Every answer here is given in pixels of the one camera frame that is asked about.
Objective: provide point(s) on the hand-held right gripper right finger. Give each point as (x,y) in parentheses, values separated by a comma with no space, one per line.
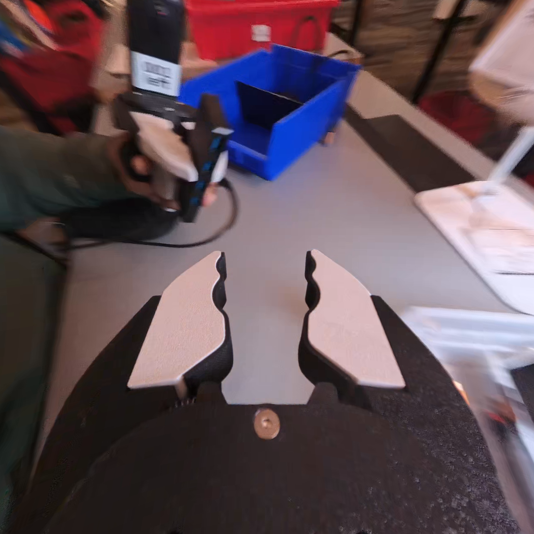
(350,333)

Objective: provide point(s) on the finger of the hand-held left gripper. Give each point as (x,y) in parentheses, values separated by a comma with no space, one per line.
(221,167)
(167,150)

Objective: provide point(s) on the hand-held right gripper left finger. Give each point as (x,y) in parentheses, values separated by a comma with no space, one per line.
(183,329)

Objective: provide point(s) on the slim usb hub blue ports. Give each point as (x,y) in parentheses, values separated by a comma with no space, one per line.
(204,142)

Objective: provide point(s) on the blue plastic bin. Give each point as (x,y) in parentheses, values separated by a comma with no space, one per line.
(308,125)

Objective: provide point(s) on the clear plastic bin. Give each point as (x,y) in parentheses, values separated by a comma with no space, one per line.
(467,333)

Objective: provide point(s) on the person's left hand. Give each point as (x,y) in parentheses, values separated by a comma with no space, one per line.
(114,167)

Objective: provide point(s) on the black divider panel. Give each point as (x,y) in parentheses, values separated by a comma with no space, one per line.
(263,108)

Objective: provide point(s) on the black quilted cushion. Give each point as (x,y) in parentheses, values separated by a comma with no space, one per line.
(117,221)

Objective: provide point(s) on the red fabric bag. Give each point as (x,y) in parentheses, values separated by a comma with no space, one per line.
(62,75)

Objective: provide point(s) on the red plastic bin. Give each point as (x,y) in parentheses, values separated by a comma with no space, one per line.
(233,25)

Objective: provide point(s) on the person's green clothed body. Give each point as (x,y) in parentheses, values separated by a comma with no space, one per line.
(25,333)

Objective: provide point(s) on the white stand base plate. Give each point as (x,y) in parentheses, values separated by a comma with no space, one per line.
(459,217)

